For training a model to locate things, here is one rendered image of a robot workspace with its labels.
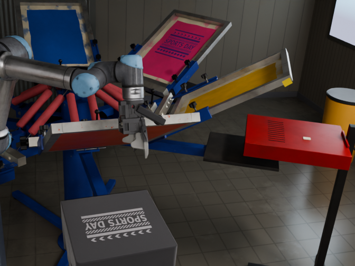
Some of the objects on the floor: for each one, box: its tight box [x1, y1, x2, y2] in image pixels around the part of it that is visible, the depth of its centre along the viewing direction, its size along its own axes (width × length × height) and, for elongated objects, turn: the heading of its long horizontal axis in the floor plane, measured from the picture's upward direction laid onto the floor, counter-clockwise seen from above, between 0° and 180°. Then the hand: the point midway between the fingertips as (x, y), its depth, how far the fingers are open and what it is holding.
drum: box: [322, 88, 355, 163], centre depth 498 cm, size 46×46×73 cm
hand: (141, 154), depth 166 cm, fingers open, 14 cm apart
